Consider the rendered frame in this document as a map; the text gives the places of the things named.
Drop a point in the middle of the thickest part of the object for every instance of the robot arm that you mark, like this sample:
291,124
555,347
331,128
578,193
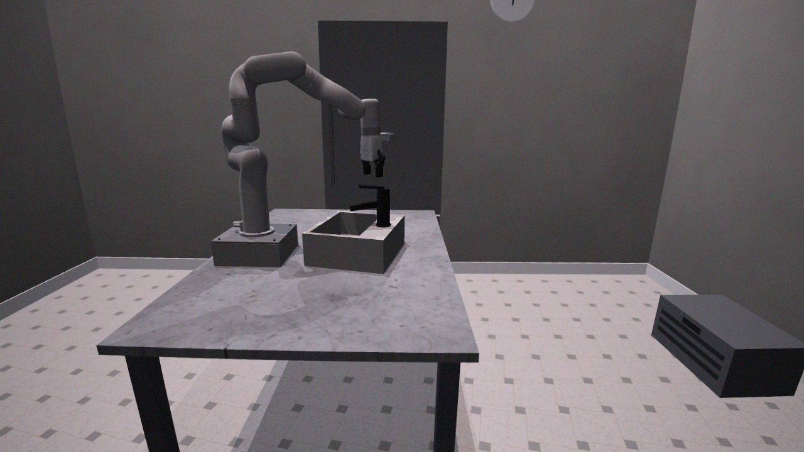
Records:
243,126

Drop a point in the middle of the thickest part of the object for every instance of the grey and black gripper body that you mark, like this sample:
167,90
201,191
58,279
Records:
369,146

